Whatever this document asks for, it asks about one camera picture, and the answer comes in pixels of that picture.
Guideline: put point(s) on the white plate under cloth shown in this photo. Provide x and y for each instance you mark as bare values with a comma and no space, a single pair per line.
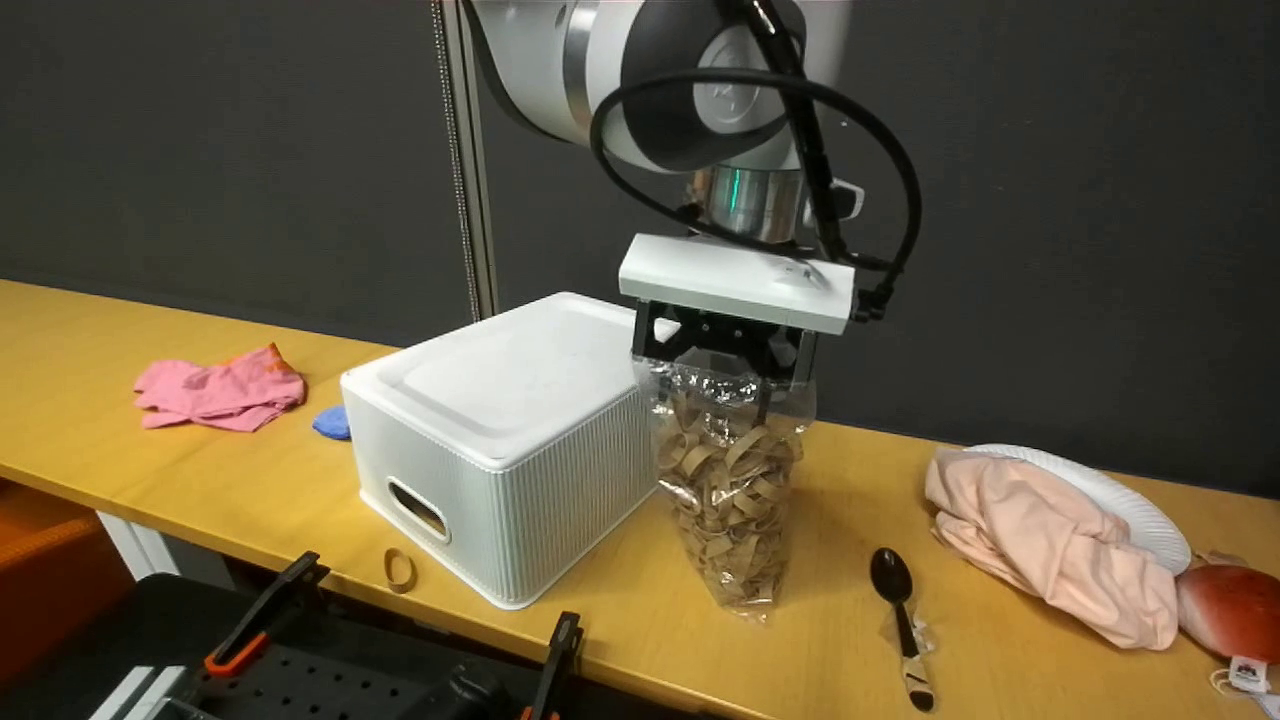
1148,526

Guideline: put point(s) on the clear bag of rubber bands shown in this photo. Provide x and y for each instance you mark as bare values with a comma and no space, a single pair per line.
727,444

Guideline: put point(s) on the pink rubber gloves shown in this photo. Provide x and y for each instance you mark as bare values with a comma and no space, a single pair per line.
231,399

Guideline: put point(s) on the red round object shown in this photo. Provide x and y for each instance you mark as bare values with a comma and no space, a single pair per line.
1231,611

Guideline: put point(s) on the peach cloth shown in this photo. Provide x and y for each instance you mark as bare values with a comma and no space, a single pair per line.
1050,540

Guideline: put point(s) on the black plastic spoon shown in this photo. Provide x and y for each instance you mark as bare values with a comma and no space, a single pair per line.
892,585

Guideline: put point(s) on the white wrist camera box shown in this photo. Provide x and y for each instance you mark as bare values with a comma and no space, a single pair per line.
741,282

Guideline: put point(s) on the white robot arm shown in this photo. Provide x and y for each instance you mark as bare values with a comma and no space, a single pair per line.
713,93

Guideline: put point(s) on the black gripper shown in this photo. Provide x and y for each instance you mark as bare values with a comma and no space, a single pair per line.
668,335

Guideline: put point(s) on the black orange clamp far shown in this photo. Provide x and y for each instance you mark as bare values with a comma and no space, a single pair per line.
559,666

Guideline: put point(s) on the metal slotted rail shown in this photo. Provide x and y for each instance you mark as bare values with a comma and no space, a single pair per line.
467,141

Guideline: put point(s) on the white plastic storage box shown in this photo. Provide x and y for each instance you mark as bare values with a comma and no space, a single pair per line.
509,444

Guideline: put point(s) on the blue sponge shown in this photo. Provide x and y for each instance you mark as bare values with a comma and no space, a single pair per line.
333,426

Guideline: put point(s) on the black orange clamp near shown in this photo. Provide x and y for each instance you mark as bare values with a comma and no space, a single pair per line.
265,617

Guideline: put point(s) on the black orange clamp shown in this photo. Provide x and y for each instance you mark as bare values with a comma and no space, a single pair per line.
559,666
265,617

